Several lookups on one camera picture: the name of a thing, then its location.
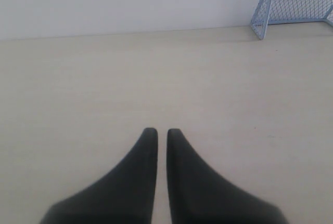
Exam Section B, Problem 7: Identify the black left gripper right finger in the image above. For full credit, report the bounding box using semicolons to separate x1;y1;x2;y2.
166;128;288;223

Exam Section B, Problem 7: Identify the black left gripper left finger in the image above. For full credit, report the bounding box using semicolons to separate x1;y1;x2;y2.
41;128;158;223

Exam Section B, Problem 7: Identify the white miniature soccer goal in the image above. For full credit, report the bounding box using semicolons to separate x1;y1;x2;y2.
250;0;332;39

